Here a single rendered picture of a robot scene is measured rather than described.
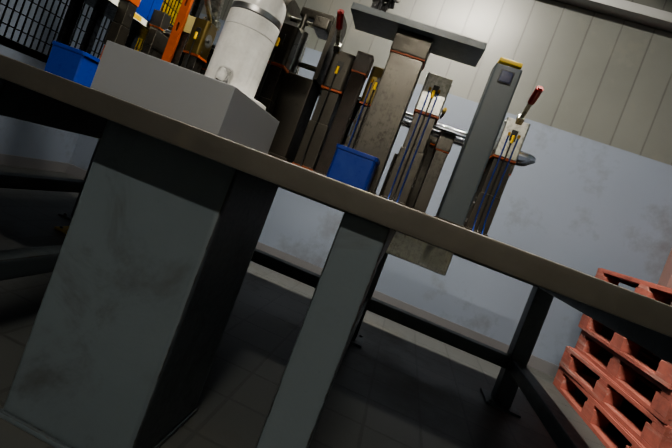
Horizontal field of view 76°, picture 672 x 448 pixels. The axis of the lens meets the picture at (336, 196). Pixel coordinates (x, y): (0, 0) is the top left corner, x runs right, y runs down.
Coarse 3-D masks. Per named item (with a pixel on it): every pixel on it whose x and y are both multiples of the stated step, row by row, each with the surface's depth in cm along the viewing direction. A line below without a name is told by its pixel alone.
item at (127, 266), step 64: (128, 128) 87; (128, 192) 87; (192, 192) 85; (256, 192) 98; (64, 256) 89; (128, 256) 86; (192, 256) 84; (64, 320) 88; (128, 320) 86; (192, 320) 90; (64, 384) 87; (128, 384) 85; (192, 384) 104
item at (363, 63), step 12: (360, 60) 131; (372, 60) 132; (360, 72) 131; (348, 84) 132; (360, 84) 131; (348, 96) 132; (348, 108) 132; (336, 120) 132; (348, 120) 133; (336, 132) 132; (324, 144) 132; (336, 144) 132; (324, 156) 132; (324, 168) 132
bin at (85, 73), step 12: (60, 48) 118; (72, 48) 117; (48, 60) 118; (60, 60) 118; (72, 60) 117; (84, 60) 118; (96, 60) 121; (60, 72) 118; (72, 72) 117; (84, 72) 119; (84, 84) 121
